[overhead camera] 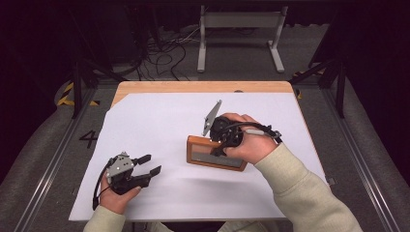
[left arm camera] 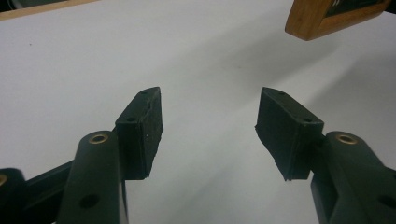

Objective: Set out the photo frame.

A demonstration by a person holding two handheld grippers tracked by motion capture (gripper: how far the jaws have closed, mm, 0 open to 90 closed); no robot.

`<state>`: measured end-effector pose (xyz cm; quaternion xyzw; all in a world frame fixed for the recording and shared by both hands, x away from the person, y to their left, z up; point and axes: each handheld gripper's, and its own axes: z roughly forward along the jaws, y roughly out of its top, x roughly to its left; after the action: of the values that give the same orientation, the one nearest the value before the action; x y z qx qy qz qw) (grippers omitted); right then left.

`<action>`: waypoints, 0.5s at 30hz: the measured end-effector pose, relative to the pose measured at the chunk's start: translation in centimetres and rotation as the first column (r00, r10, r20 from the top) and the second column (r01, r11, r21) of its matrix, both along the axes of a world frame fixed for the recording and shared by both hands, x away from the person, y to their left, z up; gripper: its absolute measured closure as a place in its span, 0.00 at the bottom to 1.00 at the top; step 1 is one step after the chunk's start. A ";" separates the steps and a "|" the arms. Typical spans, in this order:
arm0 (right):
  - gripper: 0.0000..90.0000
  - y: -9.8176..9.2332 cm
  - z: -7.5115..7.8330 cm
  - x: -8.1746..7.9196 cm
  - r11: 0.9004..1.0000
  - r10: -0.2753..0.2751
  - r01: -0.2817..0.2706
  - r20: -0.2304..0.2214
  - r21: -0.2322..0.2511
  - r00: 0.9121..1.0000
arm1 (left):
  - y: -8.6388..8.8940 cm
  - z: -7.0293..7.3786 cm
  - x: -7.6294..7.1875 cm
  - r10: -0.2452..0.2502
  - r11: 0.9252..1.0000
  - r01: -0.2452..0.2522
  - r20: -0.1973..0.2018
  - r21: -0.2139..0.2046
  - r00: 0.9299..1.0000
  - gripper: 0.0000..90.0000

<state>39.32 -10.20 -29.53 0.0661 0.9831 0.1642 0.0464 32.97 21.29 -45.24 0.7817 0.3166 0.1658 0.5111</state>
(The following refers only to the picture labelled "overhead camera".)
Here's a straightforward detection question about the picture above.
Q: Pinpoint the tangle of black floor cables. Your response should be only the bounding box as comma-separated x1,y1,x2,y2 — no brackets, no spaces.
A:
134,28,201,81

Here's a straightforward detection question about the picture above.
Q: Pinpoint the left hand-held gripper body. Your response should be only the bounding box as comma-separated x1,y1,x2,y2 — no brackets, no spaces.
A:
105,151,153,196

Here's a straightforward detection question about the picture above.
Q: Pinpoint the wooden photo frame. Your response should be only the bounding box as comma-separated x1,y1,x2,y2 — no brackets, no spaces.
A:
186,134,249,172

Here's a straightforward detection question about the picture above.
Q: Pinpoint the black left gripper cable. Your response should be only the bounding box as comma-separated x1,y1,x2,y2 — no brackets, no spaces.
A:
92,158,114,211

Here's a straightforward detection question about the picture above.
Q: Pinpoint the black metal stand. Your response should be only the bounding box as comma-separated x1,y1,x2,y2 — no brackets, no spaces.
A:
288,47,349,120
69,9,127,120

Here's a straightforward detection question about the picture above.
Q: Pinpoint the person's right hand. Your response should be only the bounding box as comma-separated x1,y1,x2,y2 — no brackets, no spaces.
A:
220,112,278,166

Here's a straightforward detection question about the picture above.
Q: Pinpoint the aluminium floor rail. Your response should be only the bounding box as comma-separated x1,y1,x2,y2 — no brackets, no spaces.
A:
13,86,98,232
322,88,400,232

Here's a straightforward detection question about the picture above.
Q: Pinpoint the grey metal stand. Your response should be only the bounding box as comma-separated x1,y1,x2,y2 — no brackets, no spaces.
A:
196,4,289,73

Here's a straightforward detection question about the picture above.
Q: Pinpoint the person's left hand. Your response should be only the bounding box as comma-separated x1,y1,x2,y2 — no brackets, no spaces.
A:
100,175,143,216

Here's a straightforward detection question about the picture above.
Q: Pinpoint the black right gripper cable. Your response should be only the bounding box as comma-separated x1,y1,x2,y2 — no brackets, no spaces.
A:
225,121,283,145

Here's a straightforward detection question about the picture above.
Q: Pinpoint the white paper sheet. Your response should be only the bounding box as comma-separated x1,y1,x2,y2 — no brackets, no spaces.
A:
68,92,330,222

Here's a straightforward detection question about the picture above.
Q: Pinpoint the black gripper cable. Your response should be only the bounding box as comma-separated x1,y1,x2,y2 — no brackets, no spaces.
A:
92,158,114,211
225,121,283,145

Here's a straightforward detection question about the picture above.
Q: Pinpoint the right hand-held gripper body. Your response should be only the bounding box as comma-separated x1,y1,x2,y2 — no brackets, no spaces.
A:
201,99,246,150

